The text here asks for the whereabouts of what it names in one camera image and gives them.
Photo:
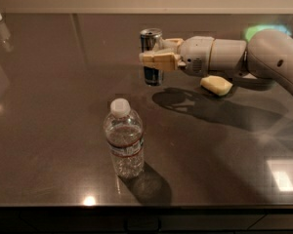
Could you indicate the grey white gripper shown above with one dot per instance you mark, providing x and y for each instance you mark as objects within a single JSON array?
[{"x": 195, "y": 55}]

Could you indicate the silver blue redbull can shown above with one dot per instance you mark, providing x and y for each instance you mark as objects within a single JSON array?
[{"x": 150, "y": 43}]

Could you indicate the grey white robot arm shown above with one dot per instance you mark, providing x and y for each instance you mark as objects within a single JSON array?
[{"x": 266, "y": 59}]

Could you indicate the yellow sponge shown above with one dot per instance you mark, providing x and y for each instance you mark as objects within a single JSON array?
[{"x": 216, "y": 85}]

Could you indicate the clear plastic water bottle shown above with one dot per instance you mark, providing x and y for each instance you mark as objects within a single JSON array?
[{"x": 124, "y": 132}]

